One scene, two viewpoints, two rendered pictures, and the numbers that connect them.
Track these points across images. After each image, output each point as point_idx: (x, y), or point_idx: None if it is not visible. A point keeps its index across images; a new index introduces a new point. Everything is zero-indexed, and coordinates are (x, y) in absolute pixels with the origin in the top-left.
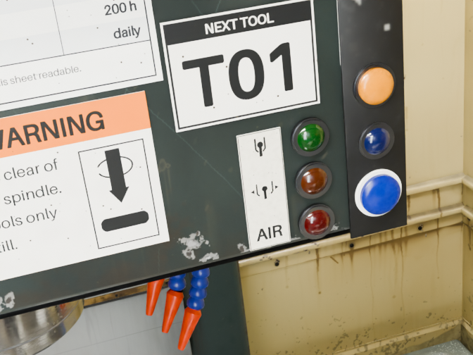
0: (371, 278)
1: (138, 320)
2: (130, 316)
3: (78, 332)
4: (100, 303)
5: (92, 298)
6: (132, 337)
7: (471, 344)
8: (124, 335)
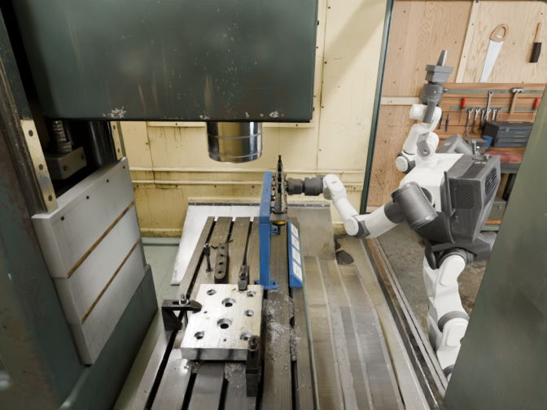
0: None
1: (127, 224)
2: (125, 223)
3: (115, 237)
4: (120, 218)
5: (119, 216)
6: (127, 233)
7: (142, 234)
8: (125, 233)
